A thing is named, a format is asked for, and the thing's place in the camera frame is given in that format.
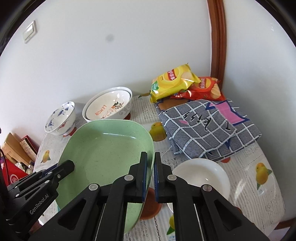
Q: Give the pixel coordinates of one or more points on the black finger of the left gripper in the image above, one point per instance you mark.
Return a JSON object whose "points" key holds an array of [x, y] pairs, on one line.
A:
{"points": [[60, 172]]}

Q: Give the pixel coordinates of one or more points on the inner white lemon bowl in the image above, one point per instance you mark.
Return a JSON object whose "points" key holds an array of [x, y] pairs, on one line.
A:
{"points": [[107, 105]]}

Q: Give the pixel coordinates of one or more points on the patterned red box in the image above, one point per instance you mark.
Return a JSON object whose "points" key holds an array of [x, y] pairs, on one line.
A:
{"points": [[30, 148]]}

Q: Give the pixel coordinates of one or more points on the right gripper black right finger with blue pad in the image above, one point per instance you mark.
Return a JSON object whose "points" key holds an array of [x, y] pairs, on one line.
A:
{"points": [[200, 213]]}

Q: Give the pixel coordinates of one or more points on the blue red patterned footed bowl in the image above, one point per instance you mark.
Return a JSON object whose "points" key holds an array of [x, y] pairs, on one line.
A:
{"points": [[62, 121]]}

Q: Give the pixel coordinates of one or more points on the red orange chips bag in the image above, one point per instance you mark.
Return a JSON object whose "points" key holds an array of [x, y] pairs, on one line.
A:
{"points": [[207, 89]]}

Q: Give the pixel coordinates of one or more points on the wooden board by wall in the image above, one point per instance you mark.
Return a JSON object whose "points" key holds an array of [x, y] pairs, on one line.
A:
{"points": [[14, 152]]}

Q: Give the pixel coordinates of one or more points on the large white bowl grey scrolls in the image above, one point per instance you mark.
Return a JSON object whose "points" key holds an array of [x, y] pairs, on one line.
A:
{"points": [[108, 106]]}

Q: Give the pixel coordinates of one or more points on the green square plate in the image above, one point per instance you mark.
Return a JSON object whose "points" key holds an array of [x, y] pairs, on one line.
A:
{"points": [[102, 151]]}

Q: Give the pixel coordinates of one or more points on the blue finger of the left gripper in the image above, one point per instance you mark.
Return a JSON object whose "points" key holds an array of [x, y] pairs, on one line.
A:
{"points": [[50, 169]]}

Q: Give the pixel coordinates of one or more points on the red gift bag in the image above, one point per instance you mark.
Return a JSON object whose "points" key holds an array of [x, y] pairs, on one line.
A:
{"points": [[11, 172]]}

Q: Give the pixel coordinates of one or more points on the yellow chips bag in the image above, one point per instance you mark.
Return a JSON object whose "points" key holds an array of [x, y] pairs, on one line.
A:
{"points": [[172, 82]]}

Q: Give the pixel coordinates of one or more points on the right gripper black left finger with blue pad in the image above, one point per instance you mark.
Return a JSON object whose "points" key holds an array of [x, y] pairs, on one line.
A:
{"points": [[98, 212]]}

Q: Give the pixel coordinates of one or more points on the grey checked folded cloth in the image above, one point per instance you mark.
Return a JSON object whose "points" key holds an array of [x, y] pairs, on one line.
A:
{"points": [[207, 129]]}

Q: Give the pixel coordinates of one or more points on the brown clay dish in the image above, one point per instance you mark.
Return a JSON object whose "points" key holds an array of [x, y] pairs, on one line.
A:
{"points": [[151, 207]]}

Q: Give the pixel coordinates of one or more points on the white bowl blue trim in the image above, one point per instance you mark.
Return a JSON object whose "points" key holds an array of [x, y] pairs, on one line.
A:
{"points": [[201, 171]]}

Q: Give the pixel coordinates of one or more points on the white wall light switch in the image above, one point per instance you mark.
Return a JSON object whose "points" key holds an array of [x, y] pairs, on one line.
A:
{"points": [[29, 32]]}

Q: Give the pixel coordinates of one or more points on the fruit print tablecloth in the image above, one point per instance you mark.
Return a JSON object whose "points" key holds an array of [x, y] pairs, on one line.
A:
{"points": [[264, 207]]}

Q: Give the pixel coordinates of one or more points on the brown wooden corner trim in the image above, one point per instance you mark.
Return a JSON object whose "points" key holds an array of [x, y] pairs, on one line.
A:
{"points": [[218, 39]]}

